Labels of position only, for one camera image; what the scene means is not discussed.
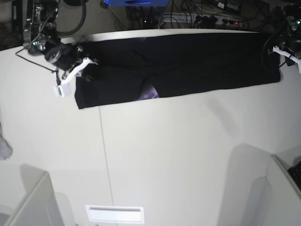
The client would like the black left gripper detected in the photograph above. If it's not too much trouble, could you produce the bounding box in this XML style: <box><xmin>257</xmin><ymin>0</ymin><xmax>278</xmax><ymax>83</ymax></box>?
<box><xmin>277</xmin><ymin>39</ymin><xmax>301</xmax><ymax>59</ymax></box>

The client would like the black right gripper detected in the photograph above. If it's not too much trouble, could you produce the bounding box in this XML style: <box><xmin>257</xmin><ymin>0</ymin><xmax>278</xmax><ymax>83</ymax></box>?
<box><xmin>44</xmin><ymin>42</ymin><xmax>99</xmax><ymax>82</ymax></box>

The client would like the black T-shirt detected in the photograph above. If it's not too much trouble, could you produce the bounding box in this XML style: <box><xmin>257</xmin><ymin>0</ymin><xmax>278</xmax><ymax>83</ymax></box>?
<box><xmin>75</xmin><ymin>33</ymin><xmax>281</xmax><ymax>109</ymax></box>

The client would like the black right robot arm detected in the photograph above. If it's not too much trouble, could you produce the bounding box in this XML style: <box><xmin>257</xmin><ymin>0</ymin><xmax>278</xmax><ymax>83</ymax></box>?
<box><xmin>22</xmin><ymin>0</ymin><xmax>99</xmax><ymax>85</ymax></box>

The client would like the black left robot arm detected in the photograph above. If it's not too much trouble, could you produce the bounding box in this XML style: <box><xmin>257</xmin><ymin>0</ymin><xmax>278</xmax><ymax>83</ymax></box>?
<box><xmin>261</xmin><ymin>0</ymin><xmax>301</xmax><ymax>64</ymax></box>

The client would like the blue box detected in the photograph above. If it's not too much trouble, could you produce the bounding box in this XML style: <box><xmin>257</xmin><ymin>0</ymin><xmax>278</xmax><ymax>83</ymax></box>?
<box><xmin>100</xmin><ymin>0</ymin><xmax>169</xmax><ymax>8</ymax></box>

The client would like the white power strip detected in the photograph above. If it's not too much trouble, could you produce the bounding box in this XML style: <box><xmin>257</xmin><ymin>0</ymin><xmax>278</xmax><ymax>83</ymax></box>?
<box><xmin>160</xmin><ymin>13</ymin><xmax>244</xmax><ymax>28</ymax></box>

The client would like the black keyboard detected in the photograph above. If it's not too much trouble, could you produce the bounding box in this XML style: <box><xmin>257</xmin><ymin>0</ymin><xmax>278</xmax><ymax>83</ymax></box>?
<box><xmin>288</xmin><ymin>162</ymin><xmax>301</xmax><ymax>189</ymax></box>

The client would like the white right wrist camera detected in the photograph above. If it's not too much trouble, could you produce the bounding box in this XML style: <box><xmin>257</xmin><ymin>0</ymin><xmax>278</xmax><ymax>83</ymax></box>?
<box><xmin>53</xmin><ymin>57</ymin><xmax>94</xmax><ymax>97</ymax></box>

